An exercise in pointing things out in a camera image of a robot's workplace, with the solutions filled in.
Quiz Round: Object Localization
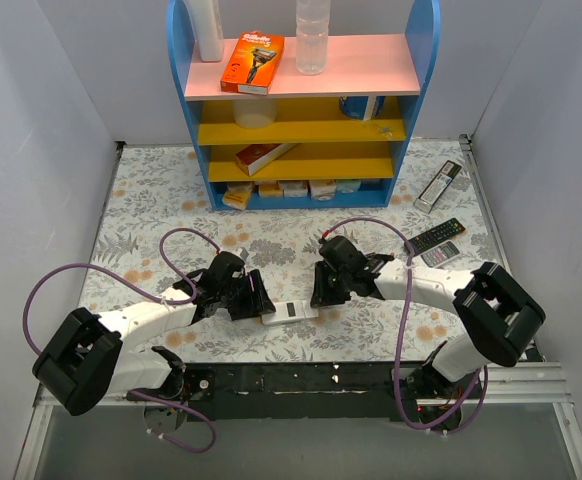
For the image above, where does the yellow sponge pack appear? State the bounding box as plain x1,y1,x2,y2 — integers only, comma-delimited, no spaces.
222,181,254,211

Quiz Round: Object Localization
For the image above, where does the white sponge pack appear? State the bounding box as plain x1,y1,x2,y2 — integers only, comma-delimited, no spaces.
278,180,309,198

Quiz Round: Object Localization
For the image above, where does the white translucent cup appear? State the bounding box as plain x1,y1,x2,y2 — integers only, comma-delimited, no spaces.
232,98,278,129

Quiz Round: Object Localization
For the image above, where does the purple cable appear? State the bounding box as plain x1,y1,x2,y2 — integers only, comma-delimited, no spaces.
22,227,222,454
320,217,490,435

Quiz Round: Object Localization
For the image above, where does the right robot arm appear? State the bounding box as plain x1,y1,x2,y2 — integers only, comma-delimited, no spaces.
310,236,546,398

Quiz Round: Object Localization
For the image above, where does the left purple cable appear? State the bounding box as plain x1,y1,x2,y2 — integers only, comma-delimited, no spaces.
22,227,222,454

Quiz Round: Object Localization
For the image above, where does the black base bar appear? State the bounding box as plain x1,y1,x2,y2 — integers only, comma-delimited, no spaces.
171,361,401,422

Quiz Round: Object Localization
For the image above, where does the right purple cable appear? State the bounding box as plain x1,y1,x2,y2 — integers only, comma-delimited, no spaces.
320,217,490,435

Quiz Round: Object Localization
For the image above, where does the black silver toothpaste box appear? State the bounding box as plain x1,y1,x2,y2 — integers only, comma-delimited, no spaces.
414,161,462,214

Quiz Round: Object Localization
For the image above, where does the blue and yellow shelf unit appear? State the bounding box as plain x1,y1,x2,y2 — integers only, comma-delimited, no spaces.
166,1,442,210

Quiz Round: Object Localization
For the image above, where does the green sponge pack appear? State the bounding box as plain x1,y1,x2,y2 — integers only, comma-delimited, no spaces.
336,179,361,194

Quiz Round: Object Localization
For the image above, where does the black TV remote control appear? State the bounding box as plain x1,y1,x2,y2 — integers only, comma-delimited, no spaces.
404,218,466,256

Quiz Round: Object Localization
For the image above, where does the white remote control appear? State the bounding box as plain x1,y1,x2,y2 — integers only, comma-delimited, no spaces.
261,300,319,326

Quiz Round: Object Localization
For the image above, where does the clear plastic bottle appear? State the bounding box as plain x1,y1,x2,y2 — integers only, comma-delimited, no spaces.
296,0,331,75

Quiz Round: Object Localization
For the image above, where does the metal corner rail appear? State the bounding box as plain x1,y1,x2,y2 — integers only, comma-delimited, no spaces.
458,134,475,168

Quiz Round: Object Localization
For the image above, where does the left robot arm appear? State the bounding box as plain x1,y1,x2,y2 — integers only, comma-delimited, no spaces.
32,251,275,416

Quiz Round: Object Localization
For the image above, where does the white bottle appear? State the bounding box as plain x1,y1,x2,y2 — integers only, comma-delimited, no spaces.
190,0,224,62

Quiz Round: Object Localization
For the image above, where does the red and silver long box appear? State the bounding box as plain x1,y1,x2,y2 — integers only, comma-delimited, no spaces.
235,143,297,176

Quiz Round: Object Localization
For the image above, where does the cream sponge pack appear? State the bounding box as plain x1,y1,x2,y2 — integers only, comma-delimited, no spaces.
308,180,337,201

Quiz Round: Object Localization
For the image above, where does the white grey AC remote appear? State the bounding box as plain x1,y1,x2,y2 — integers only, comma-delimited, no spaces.
420,241,461,268

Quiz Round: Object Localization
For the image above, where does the orange razor box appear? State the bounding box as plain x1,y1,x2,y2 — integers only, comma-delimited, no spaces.
220,31,285,95

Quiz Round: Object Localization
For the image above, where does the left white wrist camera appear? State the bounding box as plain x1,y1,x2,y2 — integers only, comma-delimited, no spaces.
238,248,249,261

